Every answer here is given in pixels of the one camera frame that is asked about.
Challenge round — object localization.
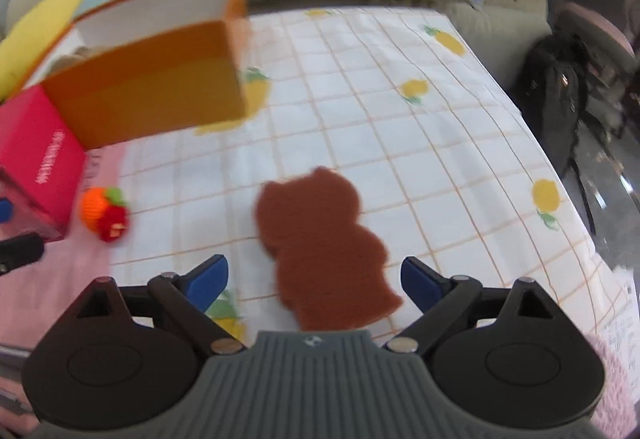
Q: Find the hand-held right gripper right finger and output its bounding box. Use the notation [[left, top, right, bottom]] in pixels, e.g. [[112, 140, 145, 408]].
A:
[[385, 255, 558, 354]]

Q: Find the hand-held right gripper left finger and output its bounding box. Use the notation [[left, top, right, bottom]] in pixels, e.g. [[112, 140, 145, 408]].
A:
[[75, 254, 249, 356]]

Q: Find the brown bear-shaped sponge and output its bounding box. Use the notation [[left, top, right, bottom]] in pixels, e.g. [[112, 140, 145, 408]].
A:
[[254, 166, 405, 334]]

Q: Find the orange cardboard box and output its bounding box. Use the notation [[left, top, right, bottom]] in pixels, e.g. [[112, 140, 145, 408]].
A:
[[42, 0, 249, 151]]

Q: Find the red lid clear box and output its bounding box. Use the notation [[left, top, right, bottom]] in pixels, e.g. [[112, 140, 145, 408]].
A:
[[0, 85, 88, 243]]

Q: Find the orange crocheted toy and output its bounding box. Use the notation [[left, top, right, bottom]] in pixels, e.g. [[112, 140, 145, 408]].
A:
[[80, 186, 131, 244]]

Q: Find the yellow pillow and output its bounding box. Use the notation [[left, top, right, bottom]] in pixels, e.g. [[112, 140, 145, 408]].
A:
[[0, 0, 102, 102]]

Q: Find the lemon print checked tablecloth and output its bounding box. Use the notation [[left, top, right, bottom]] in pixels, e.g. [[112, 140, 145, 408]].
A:
[[0, 6, 632, 351]]

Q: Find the printed white paper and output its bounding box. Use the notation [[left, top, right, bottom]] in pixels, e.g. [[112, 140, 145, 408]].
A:
[[597, 268, 639, 356]]

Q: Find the pink fuzzy cloth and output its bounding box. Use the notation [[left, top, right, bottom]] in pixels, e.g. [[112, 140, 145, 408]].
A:
[[584, 333, 640, 439]]

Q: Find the black backpack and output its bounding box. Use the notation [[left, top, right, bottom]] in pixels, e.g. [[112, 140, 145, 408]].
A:
[[515, 31, 592, 180]]

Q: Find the pink grey desk chair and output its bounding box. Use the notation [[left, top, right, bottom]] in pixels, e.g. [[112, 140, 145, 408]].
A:
[[552, 0, 640, 144]]

